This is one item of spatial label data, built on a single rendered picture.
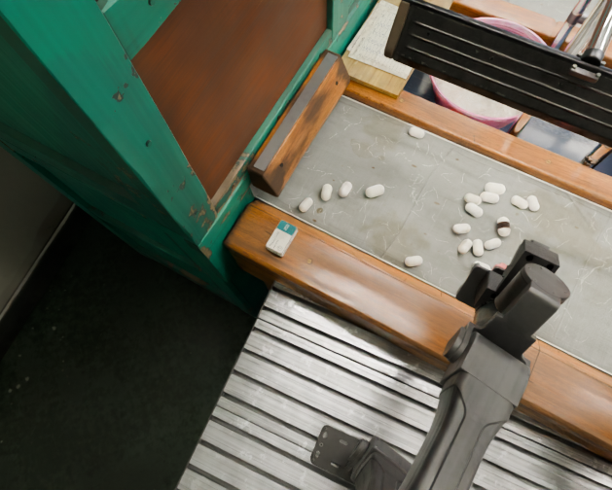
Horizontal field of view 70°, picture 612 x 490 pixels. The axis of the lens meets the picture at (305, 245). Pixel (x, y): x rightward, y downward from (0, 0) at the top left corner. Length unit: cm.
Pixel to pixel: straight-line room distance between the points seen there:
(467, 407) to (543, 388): 37
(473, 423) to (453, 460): 4
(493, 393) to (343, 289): 37
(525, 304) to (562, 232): 44
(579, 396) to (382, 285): 36
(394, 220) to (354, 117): 25
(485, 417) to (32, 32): 51
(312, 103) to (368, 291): 36
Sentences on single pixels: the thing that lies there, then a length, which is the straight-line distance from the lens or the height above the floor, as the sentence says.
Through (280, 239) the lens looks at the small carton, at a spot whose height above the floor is 79.
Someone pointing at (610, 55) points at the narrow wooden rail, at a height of 76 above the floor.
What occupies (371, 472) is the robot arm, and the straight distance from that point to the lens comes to 68.
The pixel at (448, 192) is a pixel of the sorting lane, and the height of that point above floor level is 74.
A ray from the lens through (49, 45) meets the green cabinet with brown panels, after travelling 42.
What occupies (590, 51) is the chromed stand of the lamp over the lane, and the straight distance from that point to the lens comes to 65.
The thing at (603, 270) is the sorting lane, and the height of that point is 74.
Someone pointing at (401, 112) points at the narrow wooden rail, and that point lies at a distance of 97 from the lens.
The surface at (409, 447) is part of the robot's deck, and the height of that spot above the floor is 67.
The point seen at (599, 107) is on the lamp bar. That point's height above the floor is 108.
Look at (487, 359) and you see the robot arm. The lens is 53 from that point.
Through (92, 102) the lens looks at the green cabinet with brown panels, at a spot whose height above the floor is 122.
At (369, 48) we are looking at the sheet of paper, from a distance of 105.
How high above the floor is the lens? 154
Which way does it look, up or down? 71 degrees down
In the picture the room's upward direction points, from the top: 7 degrees counter-clockwise
